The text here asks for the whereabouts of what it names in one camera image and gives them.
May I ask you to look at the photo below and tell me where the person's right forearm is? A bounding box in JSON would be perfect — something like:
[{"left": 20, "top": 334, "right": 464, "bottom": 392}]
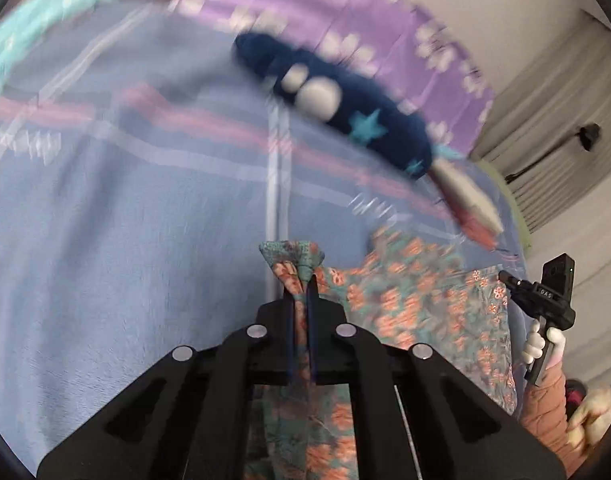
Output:
[{"left": 518, "top": 360, "right": 586, "bottom": 466}]

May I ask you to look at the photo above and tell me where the teal floral shirt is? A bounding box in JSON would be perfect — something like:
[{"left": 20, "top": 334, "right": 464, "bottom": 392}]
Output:
[{"left": 245, "top": 225, "right": 519, "bottom": 480}]

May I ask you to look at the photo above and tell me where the beige folded garment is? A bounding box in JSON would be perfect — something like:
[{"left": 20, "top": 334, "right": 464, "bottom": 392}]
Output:
[{"left": 430, "top": 160, "right": 501, "bottom": 231}]

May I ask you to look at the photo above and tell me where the teal cloth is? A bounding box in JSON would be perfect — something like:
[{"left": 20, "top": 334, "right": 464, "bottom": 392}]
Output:
[{"left": 0, "top": 0, "right": 121, "bottom": 101}]

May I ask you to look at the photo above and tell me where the white pleated curtain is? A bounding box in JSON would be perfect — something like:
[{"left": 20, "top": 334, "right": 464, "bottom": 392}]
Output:
[{"left": 473, "top": 7, "right": 611, "bottom": 231}]

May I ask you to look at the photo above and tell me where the black floor lamp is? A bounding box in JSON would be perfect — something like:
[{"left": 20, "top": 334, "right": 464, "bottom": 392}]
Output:
[{"left": 505, "top": 123, "right": 602, "bottom": 183}]

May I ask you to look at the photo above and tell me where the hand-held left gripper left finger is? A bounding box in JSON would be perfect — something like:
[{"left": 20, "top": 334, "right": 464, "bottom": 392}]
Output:
[{"left": 38, "top": 285, "right": 298, "bottom": 480}]

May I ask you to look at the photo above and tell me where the person's right hand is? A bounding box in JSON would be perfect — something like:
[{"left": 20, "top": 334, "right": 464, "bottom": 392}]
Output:
[{"left": 525, "top": 320, "right": 567, "bottom": 366}]

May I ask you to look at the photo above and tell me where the blue plaid bed sheet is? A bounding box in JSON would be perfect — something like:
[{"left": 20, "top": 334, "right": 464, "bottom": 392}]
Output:
[{"left": 0, "top": 0, "right": 531, "bottom": 461}]

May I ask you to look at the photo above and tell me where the purple floral pillow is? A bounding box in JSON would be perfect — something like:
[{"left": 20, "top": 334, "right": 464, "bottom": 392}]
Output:
[{"left": 172, "top": 0, "right": 496, "bottom": 161}]

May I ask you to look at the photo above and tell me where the navy star fleece cloth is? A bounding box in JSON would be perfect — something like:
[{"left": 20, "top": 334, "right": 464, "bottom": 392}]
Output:
[{"left": 232, "top": 32, "right": 433, "bottom": 181}]

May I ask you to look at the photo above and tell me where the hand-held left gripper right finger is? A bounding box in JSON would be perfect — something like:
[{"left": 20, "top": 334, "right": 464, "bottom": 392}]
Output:
[{"left": 308, "top": 280, "right": 566, "bottom": 480}]

